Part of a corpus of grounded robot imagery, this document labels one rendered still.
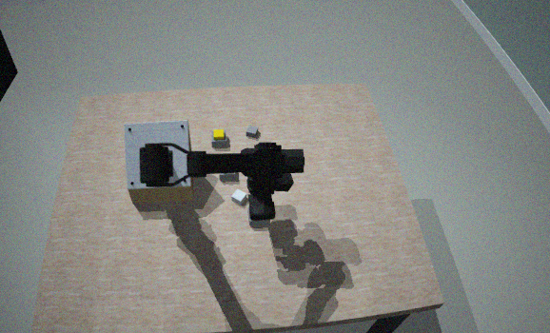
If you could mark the red button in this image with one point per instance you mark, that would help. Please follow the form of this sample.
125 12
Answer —
255 222

